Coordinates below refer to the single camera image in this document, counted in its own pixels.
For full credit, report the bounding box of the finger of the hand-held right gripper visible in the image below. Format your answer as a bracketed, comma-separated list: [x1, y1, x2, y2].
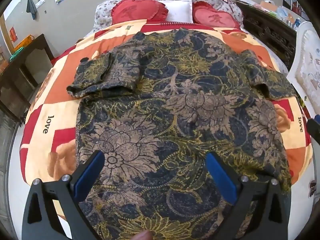
[307, 114, 320, 146]

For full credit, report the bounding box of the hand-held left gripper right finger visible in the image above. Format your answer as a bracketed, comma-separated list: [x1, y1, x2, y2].
[205, 151, 294, 240]

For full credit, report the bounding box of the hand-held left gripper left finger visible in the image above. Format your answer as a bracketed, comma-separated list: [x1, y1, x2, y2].
[22, 151, 105, 240]

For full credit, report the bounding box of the dark floral short-sleeved shirt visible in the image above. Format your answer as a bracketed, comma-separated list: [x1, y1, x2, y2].
[66, 29, 299, 240]

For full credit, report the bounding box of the person's left hand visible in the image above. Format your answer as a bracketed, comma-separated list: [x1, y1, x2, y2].
[135, 231, 153, 240]

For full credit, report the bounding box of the white ornate chair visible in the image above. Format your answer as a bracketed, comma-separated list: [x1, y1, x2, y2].
[286, 21, 320, 115]

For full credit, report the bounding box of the red orange cream patchwork blanket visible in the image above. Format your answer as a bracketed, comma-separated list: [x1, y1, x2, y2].
[19, 20, 314, 240]

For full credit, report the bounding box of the dark carved wooden cabinet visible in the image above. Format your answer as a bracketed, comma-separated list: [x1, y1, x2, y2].
[235, 1, 298, 70]

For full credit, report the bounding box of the dark wooden side table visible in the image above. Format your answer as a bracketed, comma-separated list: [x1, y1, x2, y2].
[0, 34, 54, 123]

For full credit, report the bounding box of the orange paper packet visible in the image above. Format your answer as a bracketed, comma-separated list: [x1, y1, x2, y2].
[260, 0, 278, 11]

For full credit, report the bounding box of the orange box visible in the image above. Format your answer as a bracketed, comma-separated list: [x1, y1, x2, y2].
[14, 35, 34, 53]

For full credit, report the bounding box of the red heart pillow pink centre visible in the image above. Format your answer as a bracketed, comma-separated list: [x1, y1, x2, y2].
[192, 1, 242, 29]

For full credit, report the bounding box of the white pillow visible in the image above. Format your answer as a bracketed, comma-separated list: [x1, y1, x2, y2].
[158, 0, 194, 23]

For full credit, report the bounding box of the plain red heart pillow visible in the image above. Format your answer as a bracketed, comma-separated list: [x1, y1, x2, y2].
[111, 0, 169, 25]

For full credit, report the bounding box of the dark hanging cloth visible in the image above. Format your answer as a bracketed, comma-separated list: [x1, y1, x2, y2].
[26, 0, 37, 20]

